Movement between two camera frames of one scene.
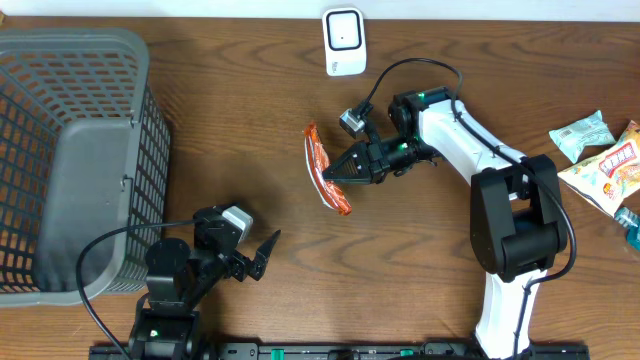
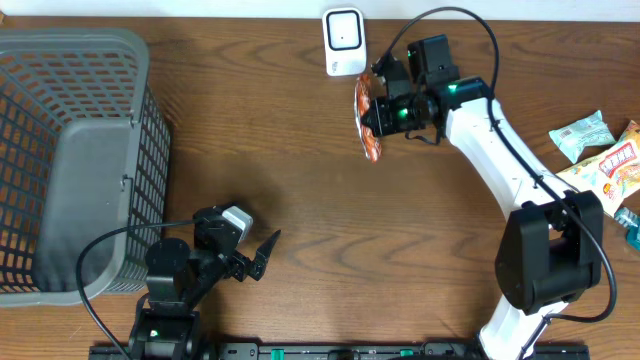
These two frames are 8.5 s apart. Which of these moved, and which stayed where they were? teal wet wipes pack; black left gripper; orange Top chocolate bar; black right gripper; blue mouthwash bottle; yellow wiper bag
Moved: black right gripper; orange Top chocolate bar
Stayed: blue mouthwash bottle; yellow wiper bag; teal wet wipes pack; black left gripper
